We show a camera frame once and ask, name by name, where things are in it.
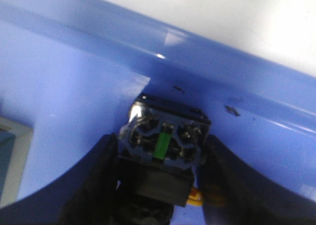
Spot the red emergency stop push button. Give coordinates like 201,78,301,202
114,93,211,225

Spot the blue plastic tray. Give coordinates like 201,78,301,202
0,0,316,225

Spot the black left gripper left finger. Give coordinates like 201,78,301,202
0,134,118,225

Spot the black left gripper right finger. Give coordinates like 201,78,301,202
198,135,316,225

